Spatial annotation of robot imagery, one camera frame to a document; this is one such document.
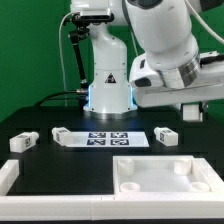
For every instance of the white sheet with fiducial tags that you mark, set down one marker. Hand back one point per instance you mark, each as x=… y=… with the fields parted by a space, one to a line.
x=107 y=139

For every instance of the white square tabletop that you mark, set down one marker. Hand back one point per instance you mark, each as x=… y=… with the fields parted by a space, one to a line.
x=169 y=174

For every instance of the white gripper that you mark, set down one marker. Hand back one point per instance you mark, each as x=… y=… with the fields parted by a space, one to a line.
x=149 y=90

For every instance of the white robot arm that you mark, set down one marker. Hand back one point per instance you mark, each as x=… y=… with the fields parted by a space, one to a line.
x=161 y=29

